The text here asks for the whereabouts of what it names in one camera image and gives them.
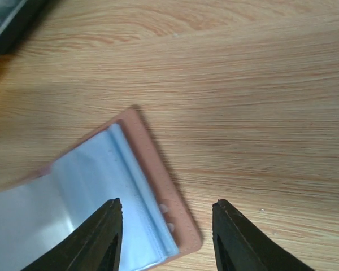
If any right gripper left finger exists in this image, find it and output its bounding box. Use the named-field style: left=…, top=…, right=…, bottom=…
left=24, top=198, right=123, bottom=271

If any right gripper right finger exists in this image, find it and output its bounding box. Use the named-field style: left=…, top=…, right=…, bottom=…
left=212, top=199, right=308, bottom=271

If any black bin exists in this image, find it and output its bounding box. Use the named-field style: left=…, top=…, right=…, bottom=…
left=0, top=0, right=48, bottom=56

